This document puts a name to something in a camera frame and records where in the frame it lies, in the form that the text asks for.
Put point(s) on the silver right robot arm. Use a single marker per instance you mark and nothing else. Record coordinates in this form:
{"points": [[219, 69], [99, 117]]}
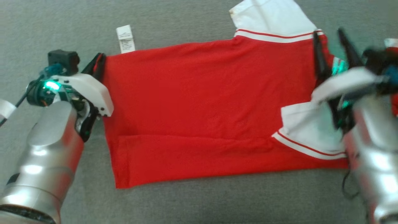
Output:
{"points": [[376, 161]]}

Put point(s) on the red Bulls basketball jersey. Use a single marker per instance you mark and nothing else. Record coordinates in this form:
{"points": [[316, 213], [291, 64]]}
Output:
{"points": [[202, 102]]}

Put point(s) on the grey fabric sofa seat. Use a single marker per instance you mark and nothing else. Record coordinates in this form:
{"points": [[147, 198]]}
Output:
{"points": [[186, 205]]}

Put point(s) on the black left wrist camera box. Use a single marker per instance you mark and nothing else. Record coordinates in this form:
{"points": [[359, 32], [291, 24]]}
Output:
{"points": [[63, 60]]}

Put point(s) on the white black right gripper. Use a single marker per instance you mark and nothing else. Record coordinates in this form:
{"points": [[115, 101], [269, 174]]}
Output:
{"points": [[345, 82]]}

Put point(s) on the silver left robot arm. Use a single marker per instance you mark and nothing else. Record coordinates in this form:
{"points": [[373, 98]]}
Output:
{"points": [[40, 161]]}

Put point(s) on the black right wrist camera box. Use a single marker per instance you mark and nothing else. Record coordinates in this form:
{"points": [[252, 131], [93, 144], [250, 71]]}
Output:
{"points": [[377, 59]]}

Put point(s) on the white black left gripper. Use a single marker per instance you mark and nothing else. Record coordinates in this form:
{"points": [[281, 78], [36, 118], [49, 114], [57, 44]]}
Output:
{"points": [[90, 90]]}

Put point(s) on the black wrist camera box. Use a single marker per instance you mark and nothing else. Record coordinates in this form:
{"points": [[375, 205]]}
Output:
{"points": [[377, 59], [63, 60]]}

